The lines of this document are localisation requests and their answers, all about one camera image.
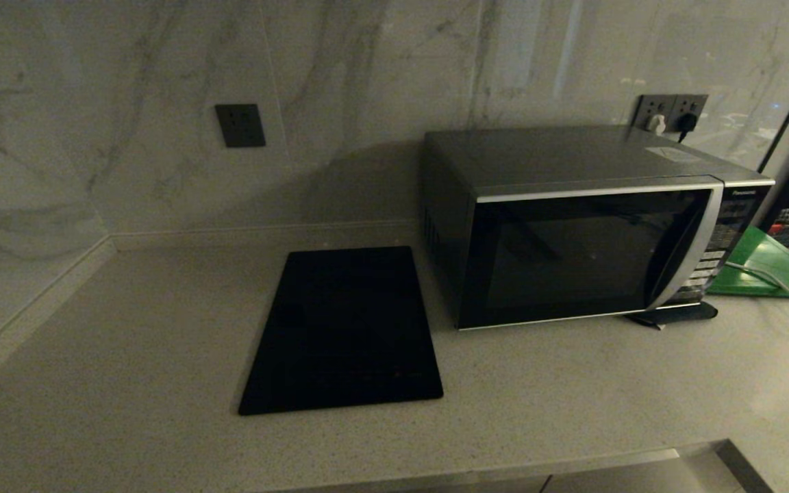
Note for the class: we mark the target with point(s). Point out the black stand under microwave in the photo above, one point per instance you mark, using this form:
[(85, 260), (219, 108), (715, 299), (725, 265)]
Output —
[(682, 315)]

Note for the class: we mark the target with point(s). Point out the dark single wall socket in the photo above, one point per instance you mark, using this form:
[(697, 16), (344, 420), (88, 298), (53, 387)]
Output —
[(240, 126)]

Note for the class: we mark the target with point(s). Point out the black glass microwave door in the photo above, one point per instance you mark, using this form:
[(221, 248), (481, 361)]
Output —
[(572, 260)]

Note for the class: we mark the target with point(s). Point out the black silver microwave oven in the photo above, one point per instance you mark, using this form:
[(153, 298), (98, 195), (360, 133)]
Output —
[(559, 154)]

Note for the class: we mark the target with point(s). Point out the green cutting board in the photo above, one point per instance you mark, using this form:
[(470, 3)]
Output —
[(771, 263)]

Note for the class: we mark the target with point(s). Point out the white power plug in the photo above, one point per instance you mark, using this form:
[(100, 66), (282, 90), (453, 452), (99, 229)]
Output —
[(655, 124)]

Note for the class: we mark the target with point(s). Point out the black induction cooktop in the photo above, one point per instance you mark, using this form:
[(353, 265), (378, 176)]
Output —
[(346, 329)]

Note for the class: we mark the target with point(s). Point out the black power plug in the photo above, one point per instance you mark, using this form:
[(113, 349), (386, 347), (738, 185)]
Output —
[(687, 123)]

